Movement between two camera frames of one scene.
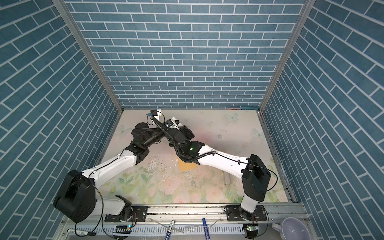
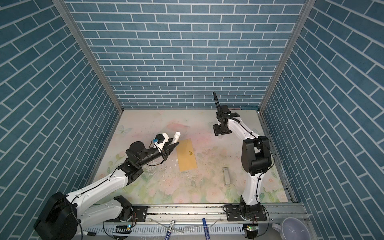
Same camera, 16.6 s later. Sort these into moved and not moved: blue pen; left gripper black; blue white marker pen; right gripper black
Moved: left gripper black; right gripper black
Not moved: blue pen; blue white marker pen
